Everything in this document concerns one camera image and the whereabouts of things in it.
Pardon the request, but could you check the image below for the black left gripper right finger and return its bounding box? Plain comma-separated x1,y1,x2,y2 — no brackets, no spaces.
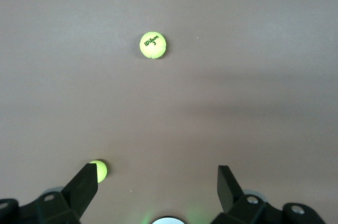
217,165,246,213

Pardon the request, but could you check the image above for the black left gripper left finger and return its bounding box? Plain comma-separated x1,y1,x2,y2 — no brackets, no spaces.
61,162,99,219

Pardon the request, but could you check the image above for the yellow-green tennis ball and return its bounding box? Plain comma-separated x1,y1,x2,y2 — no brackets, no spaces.
139,31,167,60
89,160,109,184

